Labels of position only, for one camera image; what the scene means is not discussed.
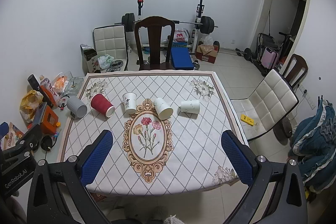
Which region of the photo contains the grey ribbed cup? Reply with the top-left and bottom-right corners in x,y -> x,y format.
67,96 -> 87,119

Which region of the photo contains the red ripple paper cup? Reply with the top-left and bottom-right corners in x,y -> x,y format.
91,93 -> 115,118

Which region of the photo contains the white calligraphy paper cup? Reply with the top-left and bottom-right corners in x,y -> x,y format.
122,92 -> 137,115

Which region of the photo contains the small white paper cup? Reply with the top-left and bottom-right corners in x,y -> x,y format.
180,100 -> 200,114

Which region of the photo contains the white grass-print paper cup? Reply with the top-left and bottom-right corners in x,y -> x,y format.
154,98 -> 174,120

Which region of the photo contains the blue ruffled fabric pile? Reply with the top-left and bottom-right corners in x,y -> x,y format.
288,97 -> 335,193

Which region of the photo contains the orange box device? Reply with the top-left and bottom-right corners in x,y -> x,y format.
33,102 -> 59,135

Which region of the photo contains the yellow tool on chair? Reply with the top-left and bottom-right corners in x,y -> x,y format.
240,114 -> 256,126

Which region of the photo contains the white padded chair right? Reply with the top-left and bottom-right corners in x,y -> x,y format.
231,69 -> 299,141

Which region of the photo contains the white padded chair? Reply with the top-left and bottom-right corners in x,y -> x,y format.
93,24 -> 129,71
231,69 -> 299,141

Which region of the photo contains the yellow plastic bag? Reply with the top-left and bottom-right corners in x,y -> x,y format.
19,90 -> 43,123

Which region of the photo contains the clear glass ashtray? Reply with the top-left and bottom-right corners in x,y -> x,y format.
63,77 -> 84,96

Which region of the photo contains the orange snack packet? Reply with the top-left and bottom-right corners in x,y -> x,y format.
51,71 -> 73,95

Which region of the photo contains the black bottle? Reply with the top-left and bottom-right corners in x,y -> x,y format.
27,75 -> 54,108

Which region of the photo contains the dark wooden chair right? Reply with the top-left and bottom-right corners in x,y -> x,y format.
282,53 -> 308,89

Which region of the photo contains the dark wooden chair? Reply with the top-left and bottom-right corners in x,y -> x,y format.
282,53 -> 308,89
134,26 -> 175,71

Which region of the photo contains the floral diamond-pattern tablecloth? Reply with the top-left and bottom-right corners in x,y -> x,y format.
58,71 -> 246,196

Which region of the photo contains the silver tea box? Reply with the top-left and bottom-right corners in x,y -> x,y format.
80,44 -> 101,73

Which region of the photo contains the pink suitcase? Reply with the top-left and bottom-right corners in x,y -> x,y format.
261,47 -> 278,69

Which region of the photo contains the green-white plastic bag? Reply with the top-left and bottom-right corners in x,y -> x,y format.
98,54 -> 114,70

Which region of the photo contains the brown cardboard box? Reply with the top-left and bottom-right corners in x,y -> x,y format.
195,44 -> 219,64

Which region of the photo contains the white padded chair left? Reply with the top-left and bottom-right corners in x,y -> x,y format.
93,24 -> 129,71

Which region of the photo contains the blue bench pad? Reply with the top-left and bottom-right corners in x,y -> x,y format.
171,47 -> 194,71

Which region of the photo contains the white barbell rack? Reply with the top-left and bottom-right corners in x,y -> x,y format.
136,0 -> 206,55

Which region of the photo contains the barbell with black plates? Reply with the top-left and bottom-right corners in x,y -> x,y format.
120,13 -> 218,34

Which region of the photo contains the red-white plastic bag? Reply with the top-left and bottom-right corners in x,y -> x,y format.
173,28 -> 189,43

